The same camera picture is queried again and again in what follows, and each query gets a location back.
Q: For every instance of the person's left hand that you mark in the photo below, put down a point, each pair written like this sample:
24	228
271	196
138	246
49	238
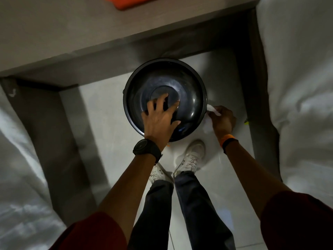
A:
158	127

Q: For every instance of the person's right hand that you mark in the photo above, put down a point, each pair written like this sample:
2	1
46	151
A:
223	122

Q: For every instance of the white wet wipe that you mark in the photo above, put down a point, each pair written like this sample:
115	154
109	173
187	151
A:
208	124

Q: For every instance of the black trash bin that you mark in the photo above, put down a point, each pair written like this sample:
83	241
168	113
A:
187	85

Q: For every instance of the person's left forearm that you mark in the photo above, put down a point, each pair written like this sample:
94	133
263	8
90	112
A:
130	190

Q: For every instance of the person's right forearm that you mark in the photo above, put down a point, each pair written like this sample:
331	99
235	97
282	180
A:
255	177

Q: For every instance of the person's left white shoe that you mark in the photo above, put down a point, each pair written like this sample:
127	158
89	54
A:
158	174

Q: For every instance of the person's left red sleeve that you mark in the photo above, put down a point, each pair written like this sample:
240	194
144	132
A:
91	234

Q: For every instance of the person's red sleeve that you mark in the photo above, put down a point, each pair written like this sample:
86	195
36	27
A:
91	234
299	223

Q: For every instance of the person's right red sleeve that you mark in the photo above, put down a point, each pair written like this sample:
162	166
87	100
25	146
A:
299	223

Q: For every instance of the orange wristband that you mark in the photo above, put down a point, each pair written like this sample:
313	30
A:
226	139

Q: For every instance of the black wristband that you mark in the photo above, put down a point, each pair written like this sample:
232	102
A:
230	143

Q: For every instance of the black wristwatch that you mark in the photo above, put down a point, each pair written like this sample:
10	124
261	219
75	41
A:
145	148

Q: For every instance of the white bed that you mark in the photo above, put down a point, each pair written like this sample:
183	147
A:
23	179
301	88

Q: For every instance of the dark trousers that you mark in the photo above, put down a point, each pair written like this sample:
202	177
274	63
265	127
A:
203	213

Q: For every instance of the orange plastic tray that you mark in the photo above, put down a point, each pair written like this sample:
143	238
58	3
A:
127	1

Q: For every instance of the grey bedside table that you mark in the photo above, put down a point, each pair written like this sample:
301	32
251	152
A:
65	31

